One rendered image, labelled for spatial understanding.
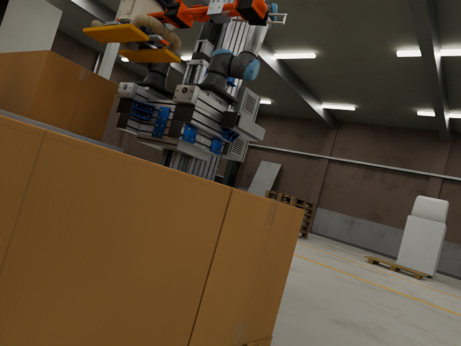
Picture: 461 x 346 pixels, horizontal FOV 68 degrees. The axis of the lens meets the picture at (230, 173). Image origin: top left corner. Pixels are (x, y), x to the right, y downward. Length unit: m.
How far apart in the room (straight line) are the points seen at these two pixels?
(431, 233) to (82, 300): 7.56
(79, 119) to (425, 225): 7.00
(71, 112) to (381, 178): 10.44
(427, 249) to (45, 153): 7.65
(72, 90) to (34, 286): 1.49
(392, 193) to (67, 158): 11.13
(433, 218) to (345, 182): 4.44
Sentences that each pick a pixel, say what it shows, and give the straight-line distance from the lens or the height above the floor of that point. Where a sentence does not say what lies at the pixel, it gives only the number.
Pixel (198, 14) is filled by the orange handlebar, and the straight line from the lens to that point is 1.41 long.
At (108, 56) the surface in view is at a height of 1.91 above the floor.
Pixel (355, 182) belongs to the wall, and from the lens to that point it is 11.74.
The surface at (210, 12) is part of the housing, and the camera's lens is 1.35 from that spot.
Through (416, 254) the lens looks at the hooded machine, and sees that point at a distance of 7.91.
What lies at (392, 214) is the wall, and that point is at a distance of 11.37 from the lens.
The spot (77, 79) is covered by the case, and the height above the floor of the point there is 0.87.
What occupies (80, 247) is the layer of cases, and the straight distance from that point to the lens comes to 0.56.
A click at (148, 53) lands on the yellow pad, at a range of 1.64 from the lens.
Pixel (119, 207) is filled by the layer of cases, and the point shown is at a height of 0.46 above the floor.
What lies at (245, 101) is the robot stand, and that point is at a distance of 2.29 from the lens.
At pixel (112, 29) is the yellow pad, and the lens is 1.55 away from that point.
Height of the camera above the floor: 0.53
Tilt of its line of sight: 3 degrees up
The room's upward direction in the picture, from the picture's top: 16 degrees clockwise
